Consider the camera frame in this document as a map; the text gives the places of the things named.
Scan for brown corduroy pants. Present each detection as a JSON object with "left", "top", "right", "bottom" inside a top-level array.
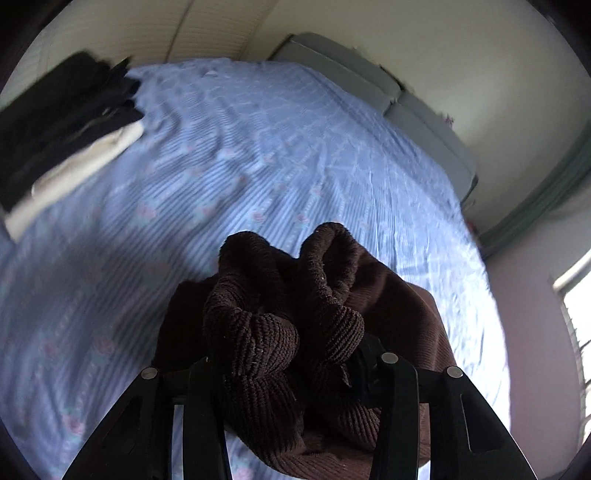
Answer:
[{"left": 204, "top": 223, "right": 455, "bottom": 479}]

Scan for window with railing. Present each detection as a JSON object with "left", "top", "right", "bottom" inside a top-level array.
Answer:
[{"left": 553, "top": 251, "right": 591, "bottom": 444}]

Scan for cream folded garment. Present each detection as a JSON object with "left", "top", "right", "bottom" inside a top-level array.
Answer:
[{"left": 4, "top": 121, "right": 144, "bottom": 242}]

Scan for green curtain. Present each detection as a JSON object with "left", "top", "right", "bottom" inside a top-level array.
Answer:
[{"left": 480, "top": 122, "right": 590, "bottom": 260}]

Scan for grey upholstered headboard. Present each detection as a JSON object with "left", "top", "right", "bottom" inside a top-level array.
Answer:
[{"left": 270, "top": 33, "right": 478, "bottom": 201}]

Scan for blue striped floral bedsheet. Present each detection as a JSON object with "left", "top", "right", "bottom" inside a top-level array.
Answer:
[{"left": 1, "top": 59, "right": 510, "bottom": 479}]

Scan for black folded clothes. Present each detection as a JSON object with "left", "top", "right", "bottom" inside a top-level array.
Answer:
[{"left": 1, "top": 51, "right": 143, "bottom": 212}]

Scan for cream louvered wardrobe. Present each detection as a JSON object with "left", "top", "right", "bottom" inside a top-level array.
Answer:
[{"left": 1, "top": 1, "right": 276, "bottom": 106}]

